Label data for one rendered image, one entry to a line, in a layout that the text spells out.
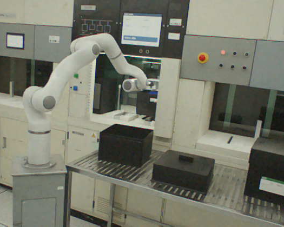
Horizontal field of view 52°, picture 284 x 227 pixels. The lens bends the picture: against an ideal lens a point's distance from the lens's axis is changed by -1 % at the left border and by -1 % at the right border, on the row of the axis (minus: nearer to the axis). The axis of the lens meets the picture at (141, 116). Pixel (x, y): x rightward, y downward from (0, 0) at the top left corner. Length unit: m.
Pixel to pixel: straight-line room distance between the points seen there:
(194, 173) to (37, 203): 0.84
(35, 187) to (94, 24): 1.23
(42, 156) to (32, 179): 0.13
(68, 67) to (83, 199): 1.28
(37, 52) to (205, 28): 1.36
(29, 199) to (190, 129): 1.08
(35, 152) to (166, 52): 1.04
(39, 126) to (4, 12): 1.46
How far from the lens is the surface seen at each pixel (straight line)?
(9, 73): 3.49
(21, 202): 1.71
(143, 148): 1.72
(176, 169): 1.53
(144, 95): 2.30
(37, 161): 1.70
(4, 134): 2.97
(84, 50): 1.66
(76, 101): 2.38
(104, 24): 2.24
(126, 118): 2.39
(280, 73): 1.90
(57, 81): 1.63
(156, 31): 2.06
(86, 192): 2.53
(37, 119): 1.66
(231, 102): 2.39
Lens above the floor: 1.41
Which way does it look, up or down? 12 degrees down
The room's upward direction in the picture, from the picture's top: 6 degrees clockwise
